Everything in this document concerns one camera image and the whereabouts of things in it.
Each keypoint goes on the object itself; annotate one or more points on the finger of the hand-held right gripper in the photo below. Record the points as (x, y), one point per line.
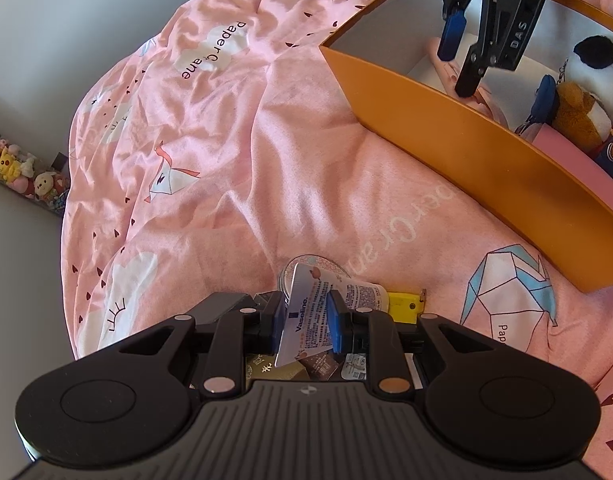
(451, 35)
(474, 65)

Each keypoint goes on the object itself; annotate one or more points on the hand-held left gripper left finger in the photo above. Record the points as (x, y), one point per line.
(274, 325)

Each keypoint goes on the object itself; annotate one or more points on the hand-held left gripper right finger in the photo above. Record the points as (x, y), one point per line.
(336, 325)

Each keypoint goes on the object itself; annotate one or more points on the white lotion tube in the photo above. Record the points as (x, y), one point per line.
(311, 305)

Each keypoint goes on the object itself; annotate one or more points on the pink tube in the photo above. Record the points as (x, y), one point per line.
(489, 105)

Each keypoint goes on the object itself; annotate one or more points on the white charger plug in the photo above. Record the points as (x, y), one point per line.
(355, 367)

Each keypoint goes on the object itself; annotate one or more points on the yellow tape measure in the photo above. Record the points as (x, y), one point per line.
(404, 305)

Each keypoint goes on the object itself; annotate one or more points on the orange storage box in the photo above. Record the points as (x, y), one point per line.
(461, 150)

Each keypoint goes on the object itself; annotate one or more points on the brown patterned packet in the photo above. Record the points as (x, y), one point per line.
(321, 365)

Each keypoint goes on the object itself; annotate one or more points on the brown cardboard box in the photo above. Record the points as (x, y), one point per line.
(271, 370)

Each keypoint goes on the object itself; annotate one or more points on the grey box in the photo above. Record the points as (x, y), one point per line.
(226, 302)

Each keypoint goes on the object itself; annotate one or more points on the round patterned compact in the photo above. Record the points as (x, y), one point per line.
(329, 263)

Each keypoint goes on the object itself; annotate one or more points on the black white plush toy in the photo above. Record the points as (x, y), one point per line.
(593, 52)

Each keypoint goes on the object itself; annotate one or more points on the brown bear plush toy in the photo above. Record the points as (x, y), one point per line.
(576, 110)

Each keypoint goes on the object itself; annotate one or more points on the pink printed blanket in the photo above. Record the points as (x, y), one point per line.
(236, 160)

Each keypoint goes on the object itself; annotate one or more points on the row of small plush toys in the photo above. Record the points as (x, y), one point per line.
(11, 165)

